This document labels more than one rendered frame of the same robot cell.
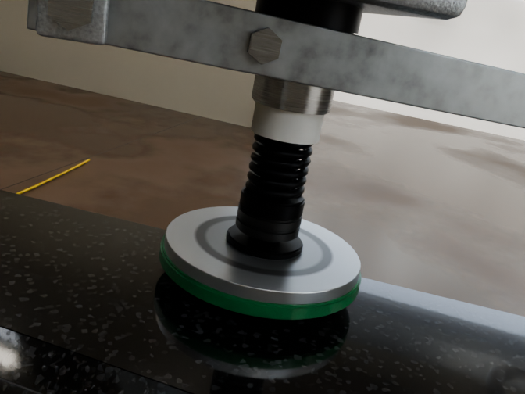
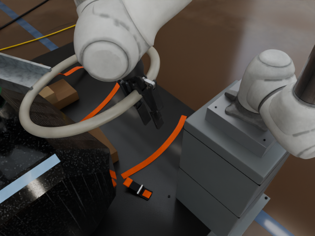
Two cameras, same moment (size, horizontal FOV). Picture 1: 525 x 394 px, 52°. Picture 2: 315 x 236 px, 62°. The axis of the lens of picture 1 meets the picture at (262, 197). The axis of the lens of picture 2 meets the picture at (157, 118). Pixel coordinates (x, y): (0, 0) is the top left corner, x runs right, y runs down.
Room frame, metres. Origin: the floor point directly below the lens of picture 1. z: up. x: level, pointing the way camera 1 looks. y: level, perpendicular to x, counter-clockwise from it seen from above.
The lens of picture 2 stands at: (0.29, -1.21, 1.67)
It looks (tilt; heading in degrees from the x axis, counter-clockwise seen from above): 49 degrees down; 35
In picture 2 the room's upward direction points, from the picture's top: straight up
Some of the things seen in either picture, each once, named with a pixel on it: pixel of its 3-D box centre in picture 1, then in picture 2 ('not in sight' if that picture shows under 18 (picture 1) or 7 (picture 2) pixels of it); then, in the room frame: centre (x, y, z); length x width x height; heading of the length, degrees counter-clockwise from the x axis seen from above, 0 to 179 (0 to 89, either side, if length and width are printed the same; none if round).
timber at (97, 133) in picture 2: not in sight; (101, 146); (0.97, -0.23, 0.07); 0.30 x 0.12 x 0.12; 72
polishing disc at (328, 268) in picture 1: (263, 247); not in sight; (0.54, -0.01, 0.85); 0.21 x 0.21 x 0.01
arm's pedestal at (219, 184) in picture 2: not in sight; (229, 167); (1.13, -1.12, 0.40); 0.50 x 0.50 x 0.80; 79
